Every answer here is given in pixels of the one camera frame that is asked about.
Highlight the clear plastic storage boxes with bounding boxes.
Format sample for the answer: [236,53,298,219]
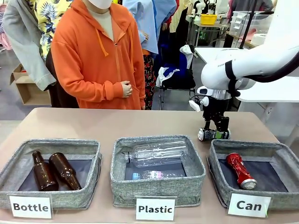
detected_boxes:
[229,10,274,44]

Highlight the yellow floral shirt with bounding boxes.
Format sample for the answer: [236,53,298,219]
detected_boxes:
[24,0,74,62]

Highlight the white paper roll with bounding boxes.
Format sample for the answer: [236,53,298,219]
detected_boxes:
[253,33,267,46]

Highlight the blue cloth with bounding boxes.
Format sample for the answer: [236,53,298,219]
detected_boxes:
[161,50,189,81]

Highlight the white sign reading Can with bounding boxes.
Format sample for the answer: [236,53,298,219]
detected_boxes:
[228,193,272,218]

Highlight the crushed black white can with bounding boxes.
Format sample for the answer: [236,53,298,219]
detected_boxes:
[197,127,231,141]

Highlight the small pink-label plastic bottle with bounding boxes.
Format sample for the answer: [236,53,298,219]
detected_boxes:
[132,170,186,181]

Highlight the brown glass bottle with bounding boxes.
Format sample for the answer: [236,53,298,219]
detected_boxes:
[48,152,82,191]
[32,151,59,192]

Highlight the person in orange hoodie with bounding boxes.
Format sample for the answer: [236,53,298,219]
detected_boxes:
[50,0,147,110]

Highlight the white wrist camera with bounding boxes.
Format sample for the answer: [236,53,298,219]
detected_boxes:
[188,96,210,112]

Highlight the grey hooded jacket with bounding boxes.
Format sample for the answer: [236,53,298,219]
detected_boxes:
[2,0,57,92]

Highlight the white sign reading Plastic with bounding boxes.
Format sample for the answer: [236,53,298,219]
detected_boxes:
[135,196,178,222]

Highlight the black chair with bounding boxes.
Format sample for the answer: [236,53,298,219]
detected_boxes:
[158,46,197,111]

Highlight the person's right hand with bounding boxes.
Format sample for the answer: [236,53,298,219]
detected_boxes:
[121,80,134,98]

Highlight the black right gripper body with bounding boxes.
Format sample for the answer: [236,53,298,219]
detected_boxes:
[202,97,231,123]

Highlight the grey fabric basket bottle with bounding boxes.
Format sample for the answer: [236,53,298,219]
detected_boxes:
[0,139,103,210]

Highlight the red floral black trousers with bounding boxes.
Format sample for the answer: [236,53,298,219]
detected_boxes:
[142,54,157,110]

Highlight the person's left forearm orange sleeve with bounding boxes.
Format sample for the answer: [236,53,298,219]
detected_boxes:
[130,77,146,110]

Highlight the light blue shirt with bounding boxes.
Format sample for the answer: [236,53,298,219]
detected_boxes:
[122,0,178,55]

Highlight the white cloth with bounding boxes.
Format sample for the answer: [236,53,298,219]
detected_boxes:
[156,44,194,87]

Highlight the grey fabric basket can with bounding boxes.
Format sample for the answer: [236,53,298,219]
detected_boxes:
[206,139,299,210]

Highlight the grey metal table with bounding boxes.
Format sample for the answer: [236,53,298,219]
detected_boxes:
[186,14,231,47]

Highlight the white face mask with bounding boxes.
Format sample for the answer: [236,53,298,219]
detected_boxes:
[88,0,113,9]

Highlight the white sign reading Bottle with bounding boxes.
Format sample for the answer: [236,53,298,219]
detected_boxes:
[7,193,54,219]

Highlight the open cardboard box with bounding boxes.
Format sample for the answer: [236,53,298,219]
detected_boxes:
[9,63,52,106]

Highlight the dark brown garment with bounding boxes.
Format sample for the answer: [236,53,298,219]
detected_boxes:
[45,50,80,108]

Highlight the grey fabric basket plastic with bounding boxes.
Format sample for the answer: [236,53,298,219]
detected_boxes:
[110,134,206,208]

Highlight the crushed red can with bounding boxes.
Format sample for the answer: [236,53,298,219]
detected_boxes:
[225,153,258,190]

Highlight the red checked garment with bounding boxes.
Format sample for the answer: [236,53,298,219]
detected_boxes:
[0,0,12,51]

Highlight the large clear plastic bottle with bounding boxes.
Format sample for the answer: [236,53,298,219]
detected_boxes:
[121,140,187,168]

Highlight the thin black pole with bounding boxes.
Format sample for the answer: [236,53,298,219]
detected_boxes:
[239,9,257,50]

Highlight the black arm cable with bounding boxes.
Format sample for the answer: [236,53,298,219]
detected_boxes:
[225,53,299,98]

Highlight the person's right forearm orange sleeve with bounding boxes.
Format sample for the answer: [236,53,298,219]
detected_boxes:
[70,77,124,103]

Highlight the yellow plastic basket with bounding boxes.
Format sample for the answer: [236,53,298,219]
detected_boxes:
[200,14,218,25]

